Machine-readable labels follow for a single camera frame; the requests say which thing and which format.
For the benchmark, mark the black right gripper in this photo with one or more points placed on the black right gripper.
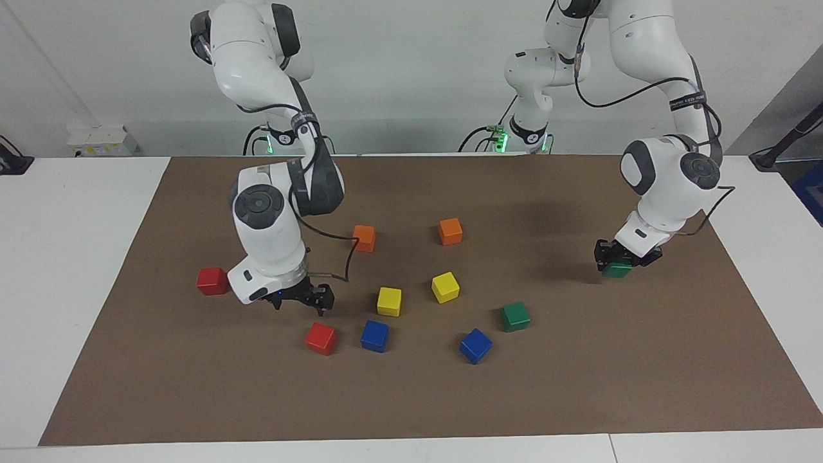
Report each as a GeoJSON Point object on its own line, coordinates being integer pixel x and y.
{"type": "Point", "coordinates": [296, 292]}

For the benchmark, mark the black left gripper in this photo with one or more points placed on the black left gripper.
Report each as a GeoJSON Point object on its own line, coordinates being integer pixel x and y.
{"type": "Point", "coordinates": [627, 252]}

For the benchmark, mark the green wooden cube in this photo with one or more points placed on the green wooden cube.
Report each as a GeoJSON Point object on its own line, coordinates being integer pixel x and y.
{"type": "Point", "coordinates": [617, 271]}
{"type": "Point", "coordinates": [515, 316]}

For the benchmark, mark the red wooden cube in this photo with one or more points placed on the red wooden cube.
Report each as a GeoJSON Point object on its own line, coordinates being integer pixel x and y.
{"type": "Point", "coordinates": [212, 281]}
{"type": "Point", "coordinates": [321, 338]}

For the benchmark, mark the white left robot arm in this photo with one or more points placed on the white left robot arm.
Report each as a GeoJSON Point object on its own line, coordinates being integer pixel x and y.
{"type": "Point", "coordinates": [662, 193]}

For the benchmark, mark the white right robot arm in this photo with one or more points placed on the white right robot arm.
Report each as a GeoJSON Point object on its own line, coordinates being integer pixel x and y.
{"type": "Point", "coordinates": [270, 244]}

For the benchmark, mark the blue wooden cube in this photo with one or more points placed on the blue wooden cube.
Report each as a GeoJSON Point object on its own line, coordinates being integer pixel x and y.
{"type": "Point", "coordinates": [374, 335]}
{"type": "Point", "coordinates": [476, 345]}

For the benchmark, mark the yellow wooden cube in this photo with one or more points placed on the yellow wooden cube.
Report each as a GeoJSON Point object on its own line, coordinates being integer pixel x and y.
{"type": "Point", "coordinates": [445, 287]}
{"type": "Point", "coordinates": [389, 301]}

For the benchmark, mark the orange wooden cube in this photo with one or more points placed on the orange wooden cube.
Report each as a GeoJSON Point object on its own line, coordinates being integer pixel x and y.
{"type": "Point", "coordinates": [450, 231]}
{"type": "Point", "coordinates": [364, 238]}

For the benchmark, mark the brown paper table mat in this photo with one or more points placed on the brown paper table mat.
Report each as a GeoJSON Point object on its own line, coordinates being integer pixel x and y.
{"type": "Point", "coordinates": [411, 399]}

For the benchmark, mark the black stand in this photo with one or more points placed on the black stand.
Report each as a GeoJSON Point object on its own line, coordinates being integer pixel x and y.
{"type": "Point", "coordinates": [765, 159]}

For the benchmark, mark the blue crate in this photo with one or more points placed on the blue crate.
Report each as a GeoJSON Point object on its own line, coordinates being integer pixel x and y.
{"type": "Point", "coordinates": [811, 193]}

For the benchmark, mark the white power strip box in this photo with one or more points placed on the white power strip box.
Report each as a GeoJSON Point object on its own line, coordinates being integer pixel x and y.
{"type": "Point", "coordinates": [103, 141]}

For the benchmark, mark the black desk device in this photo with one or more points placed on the black desk device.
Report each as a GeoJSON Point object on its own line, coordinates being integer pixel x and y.
{"type": "Point", "coordinates": [13, 164]}

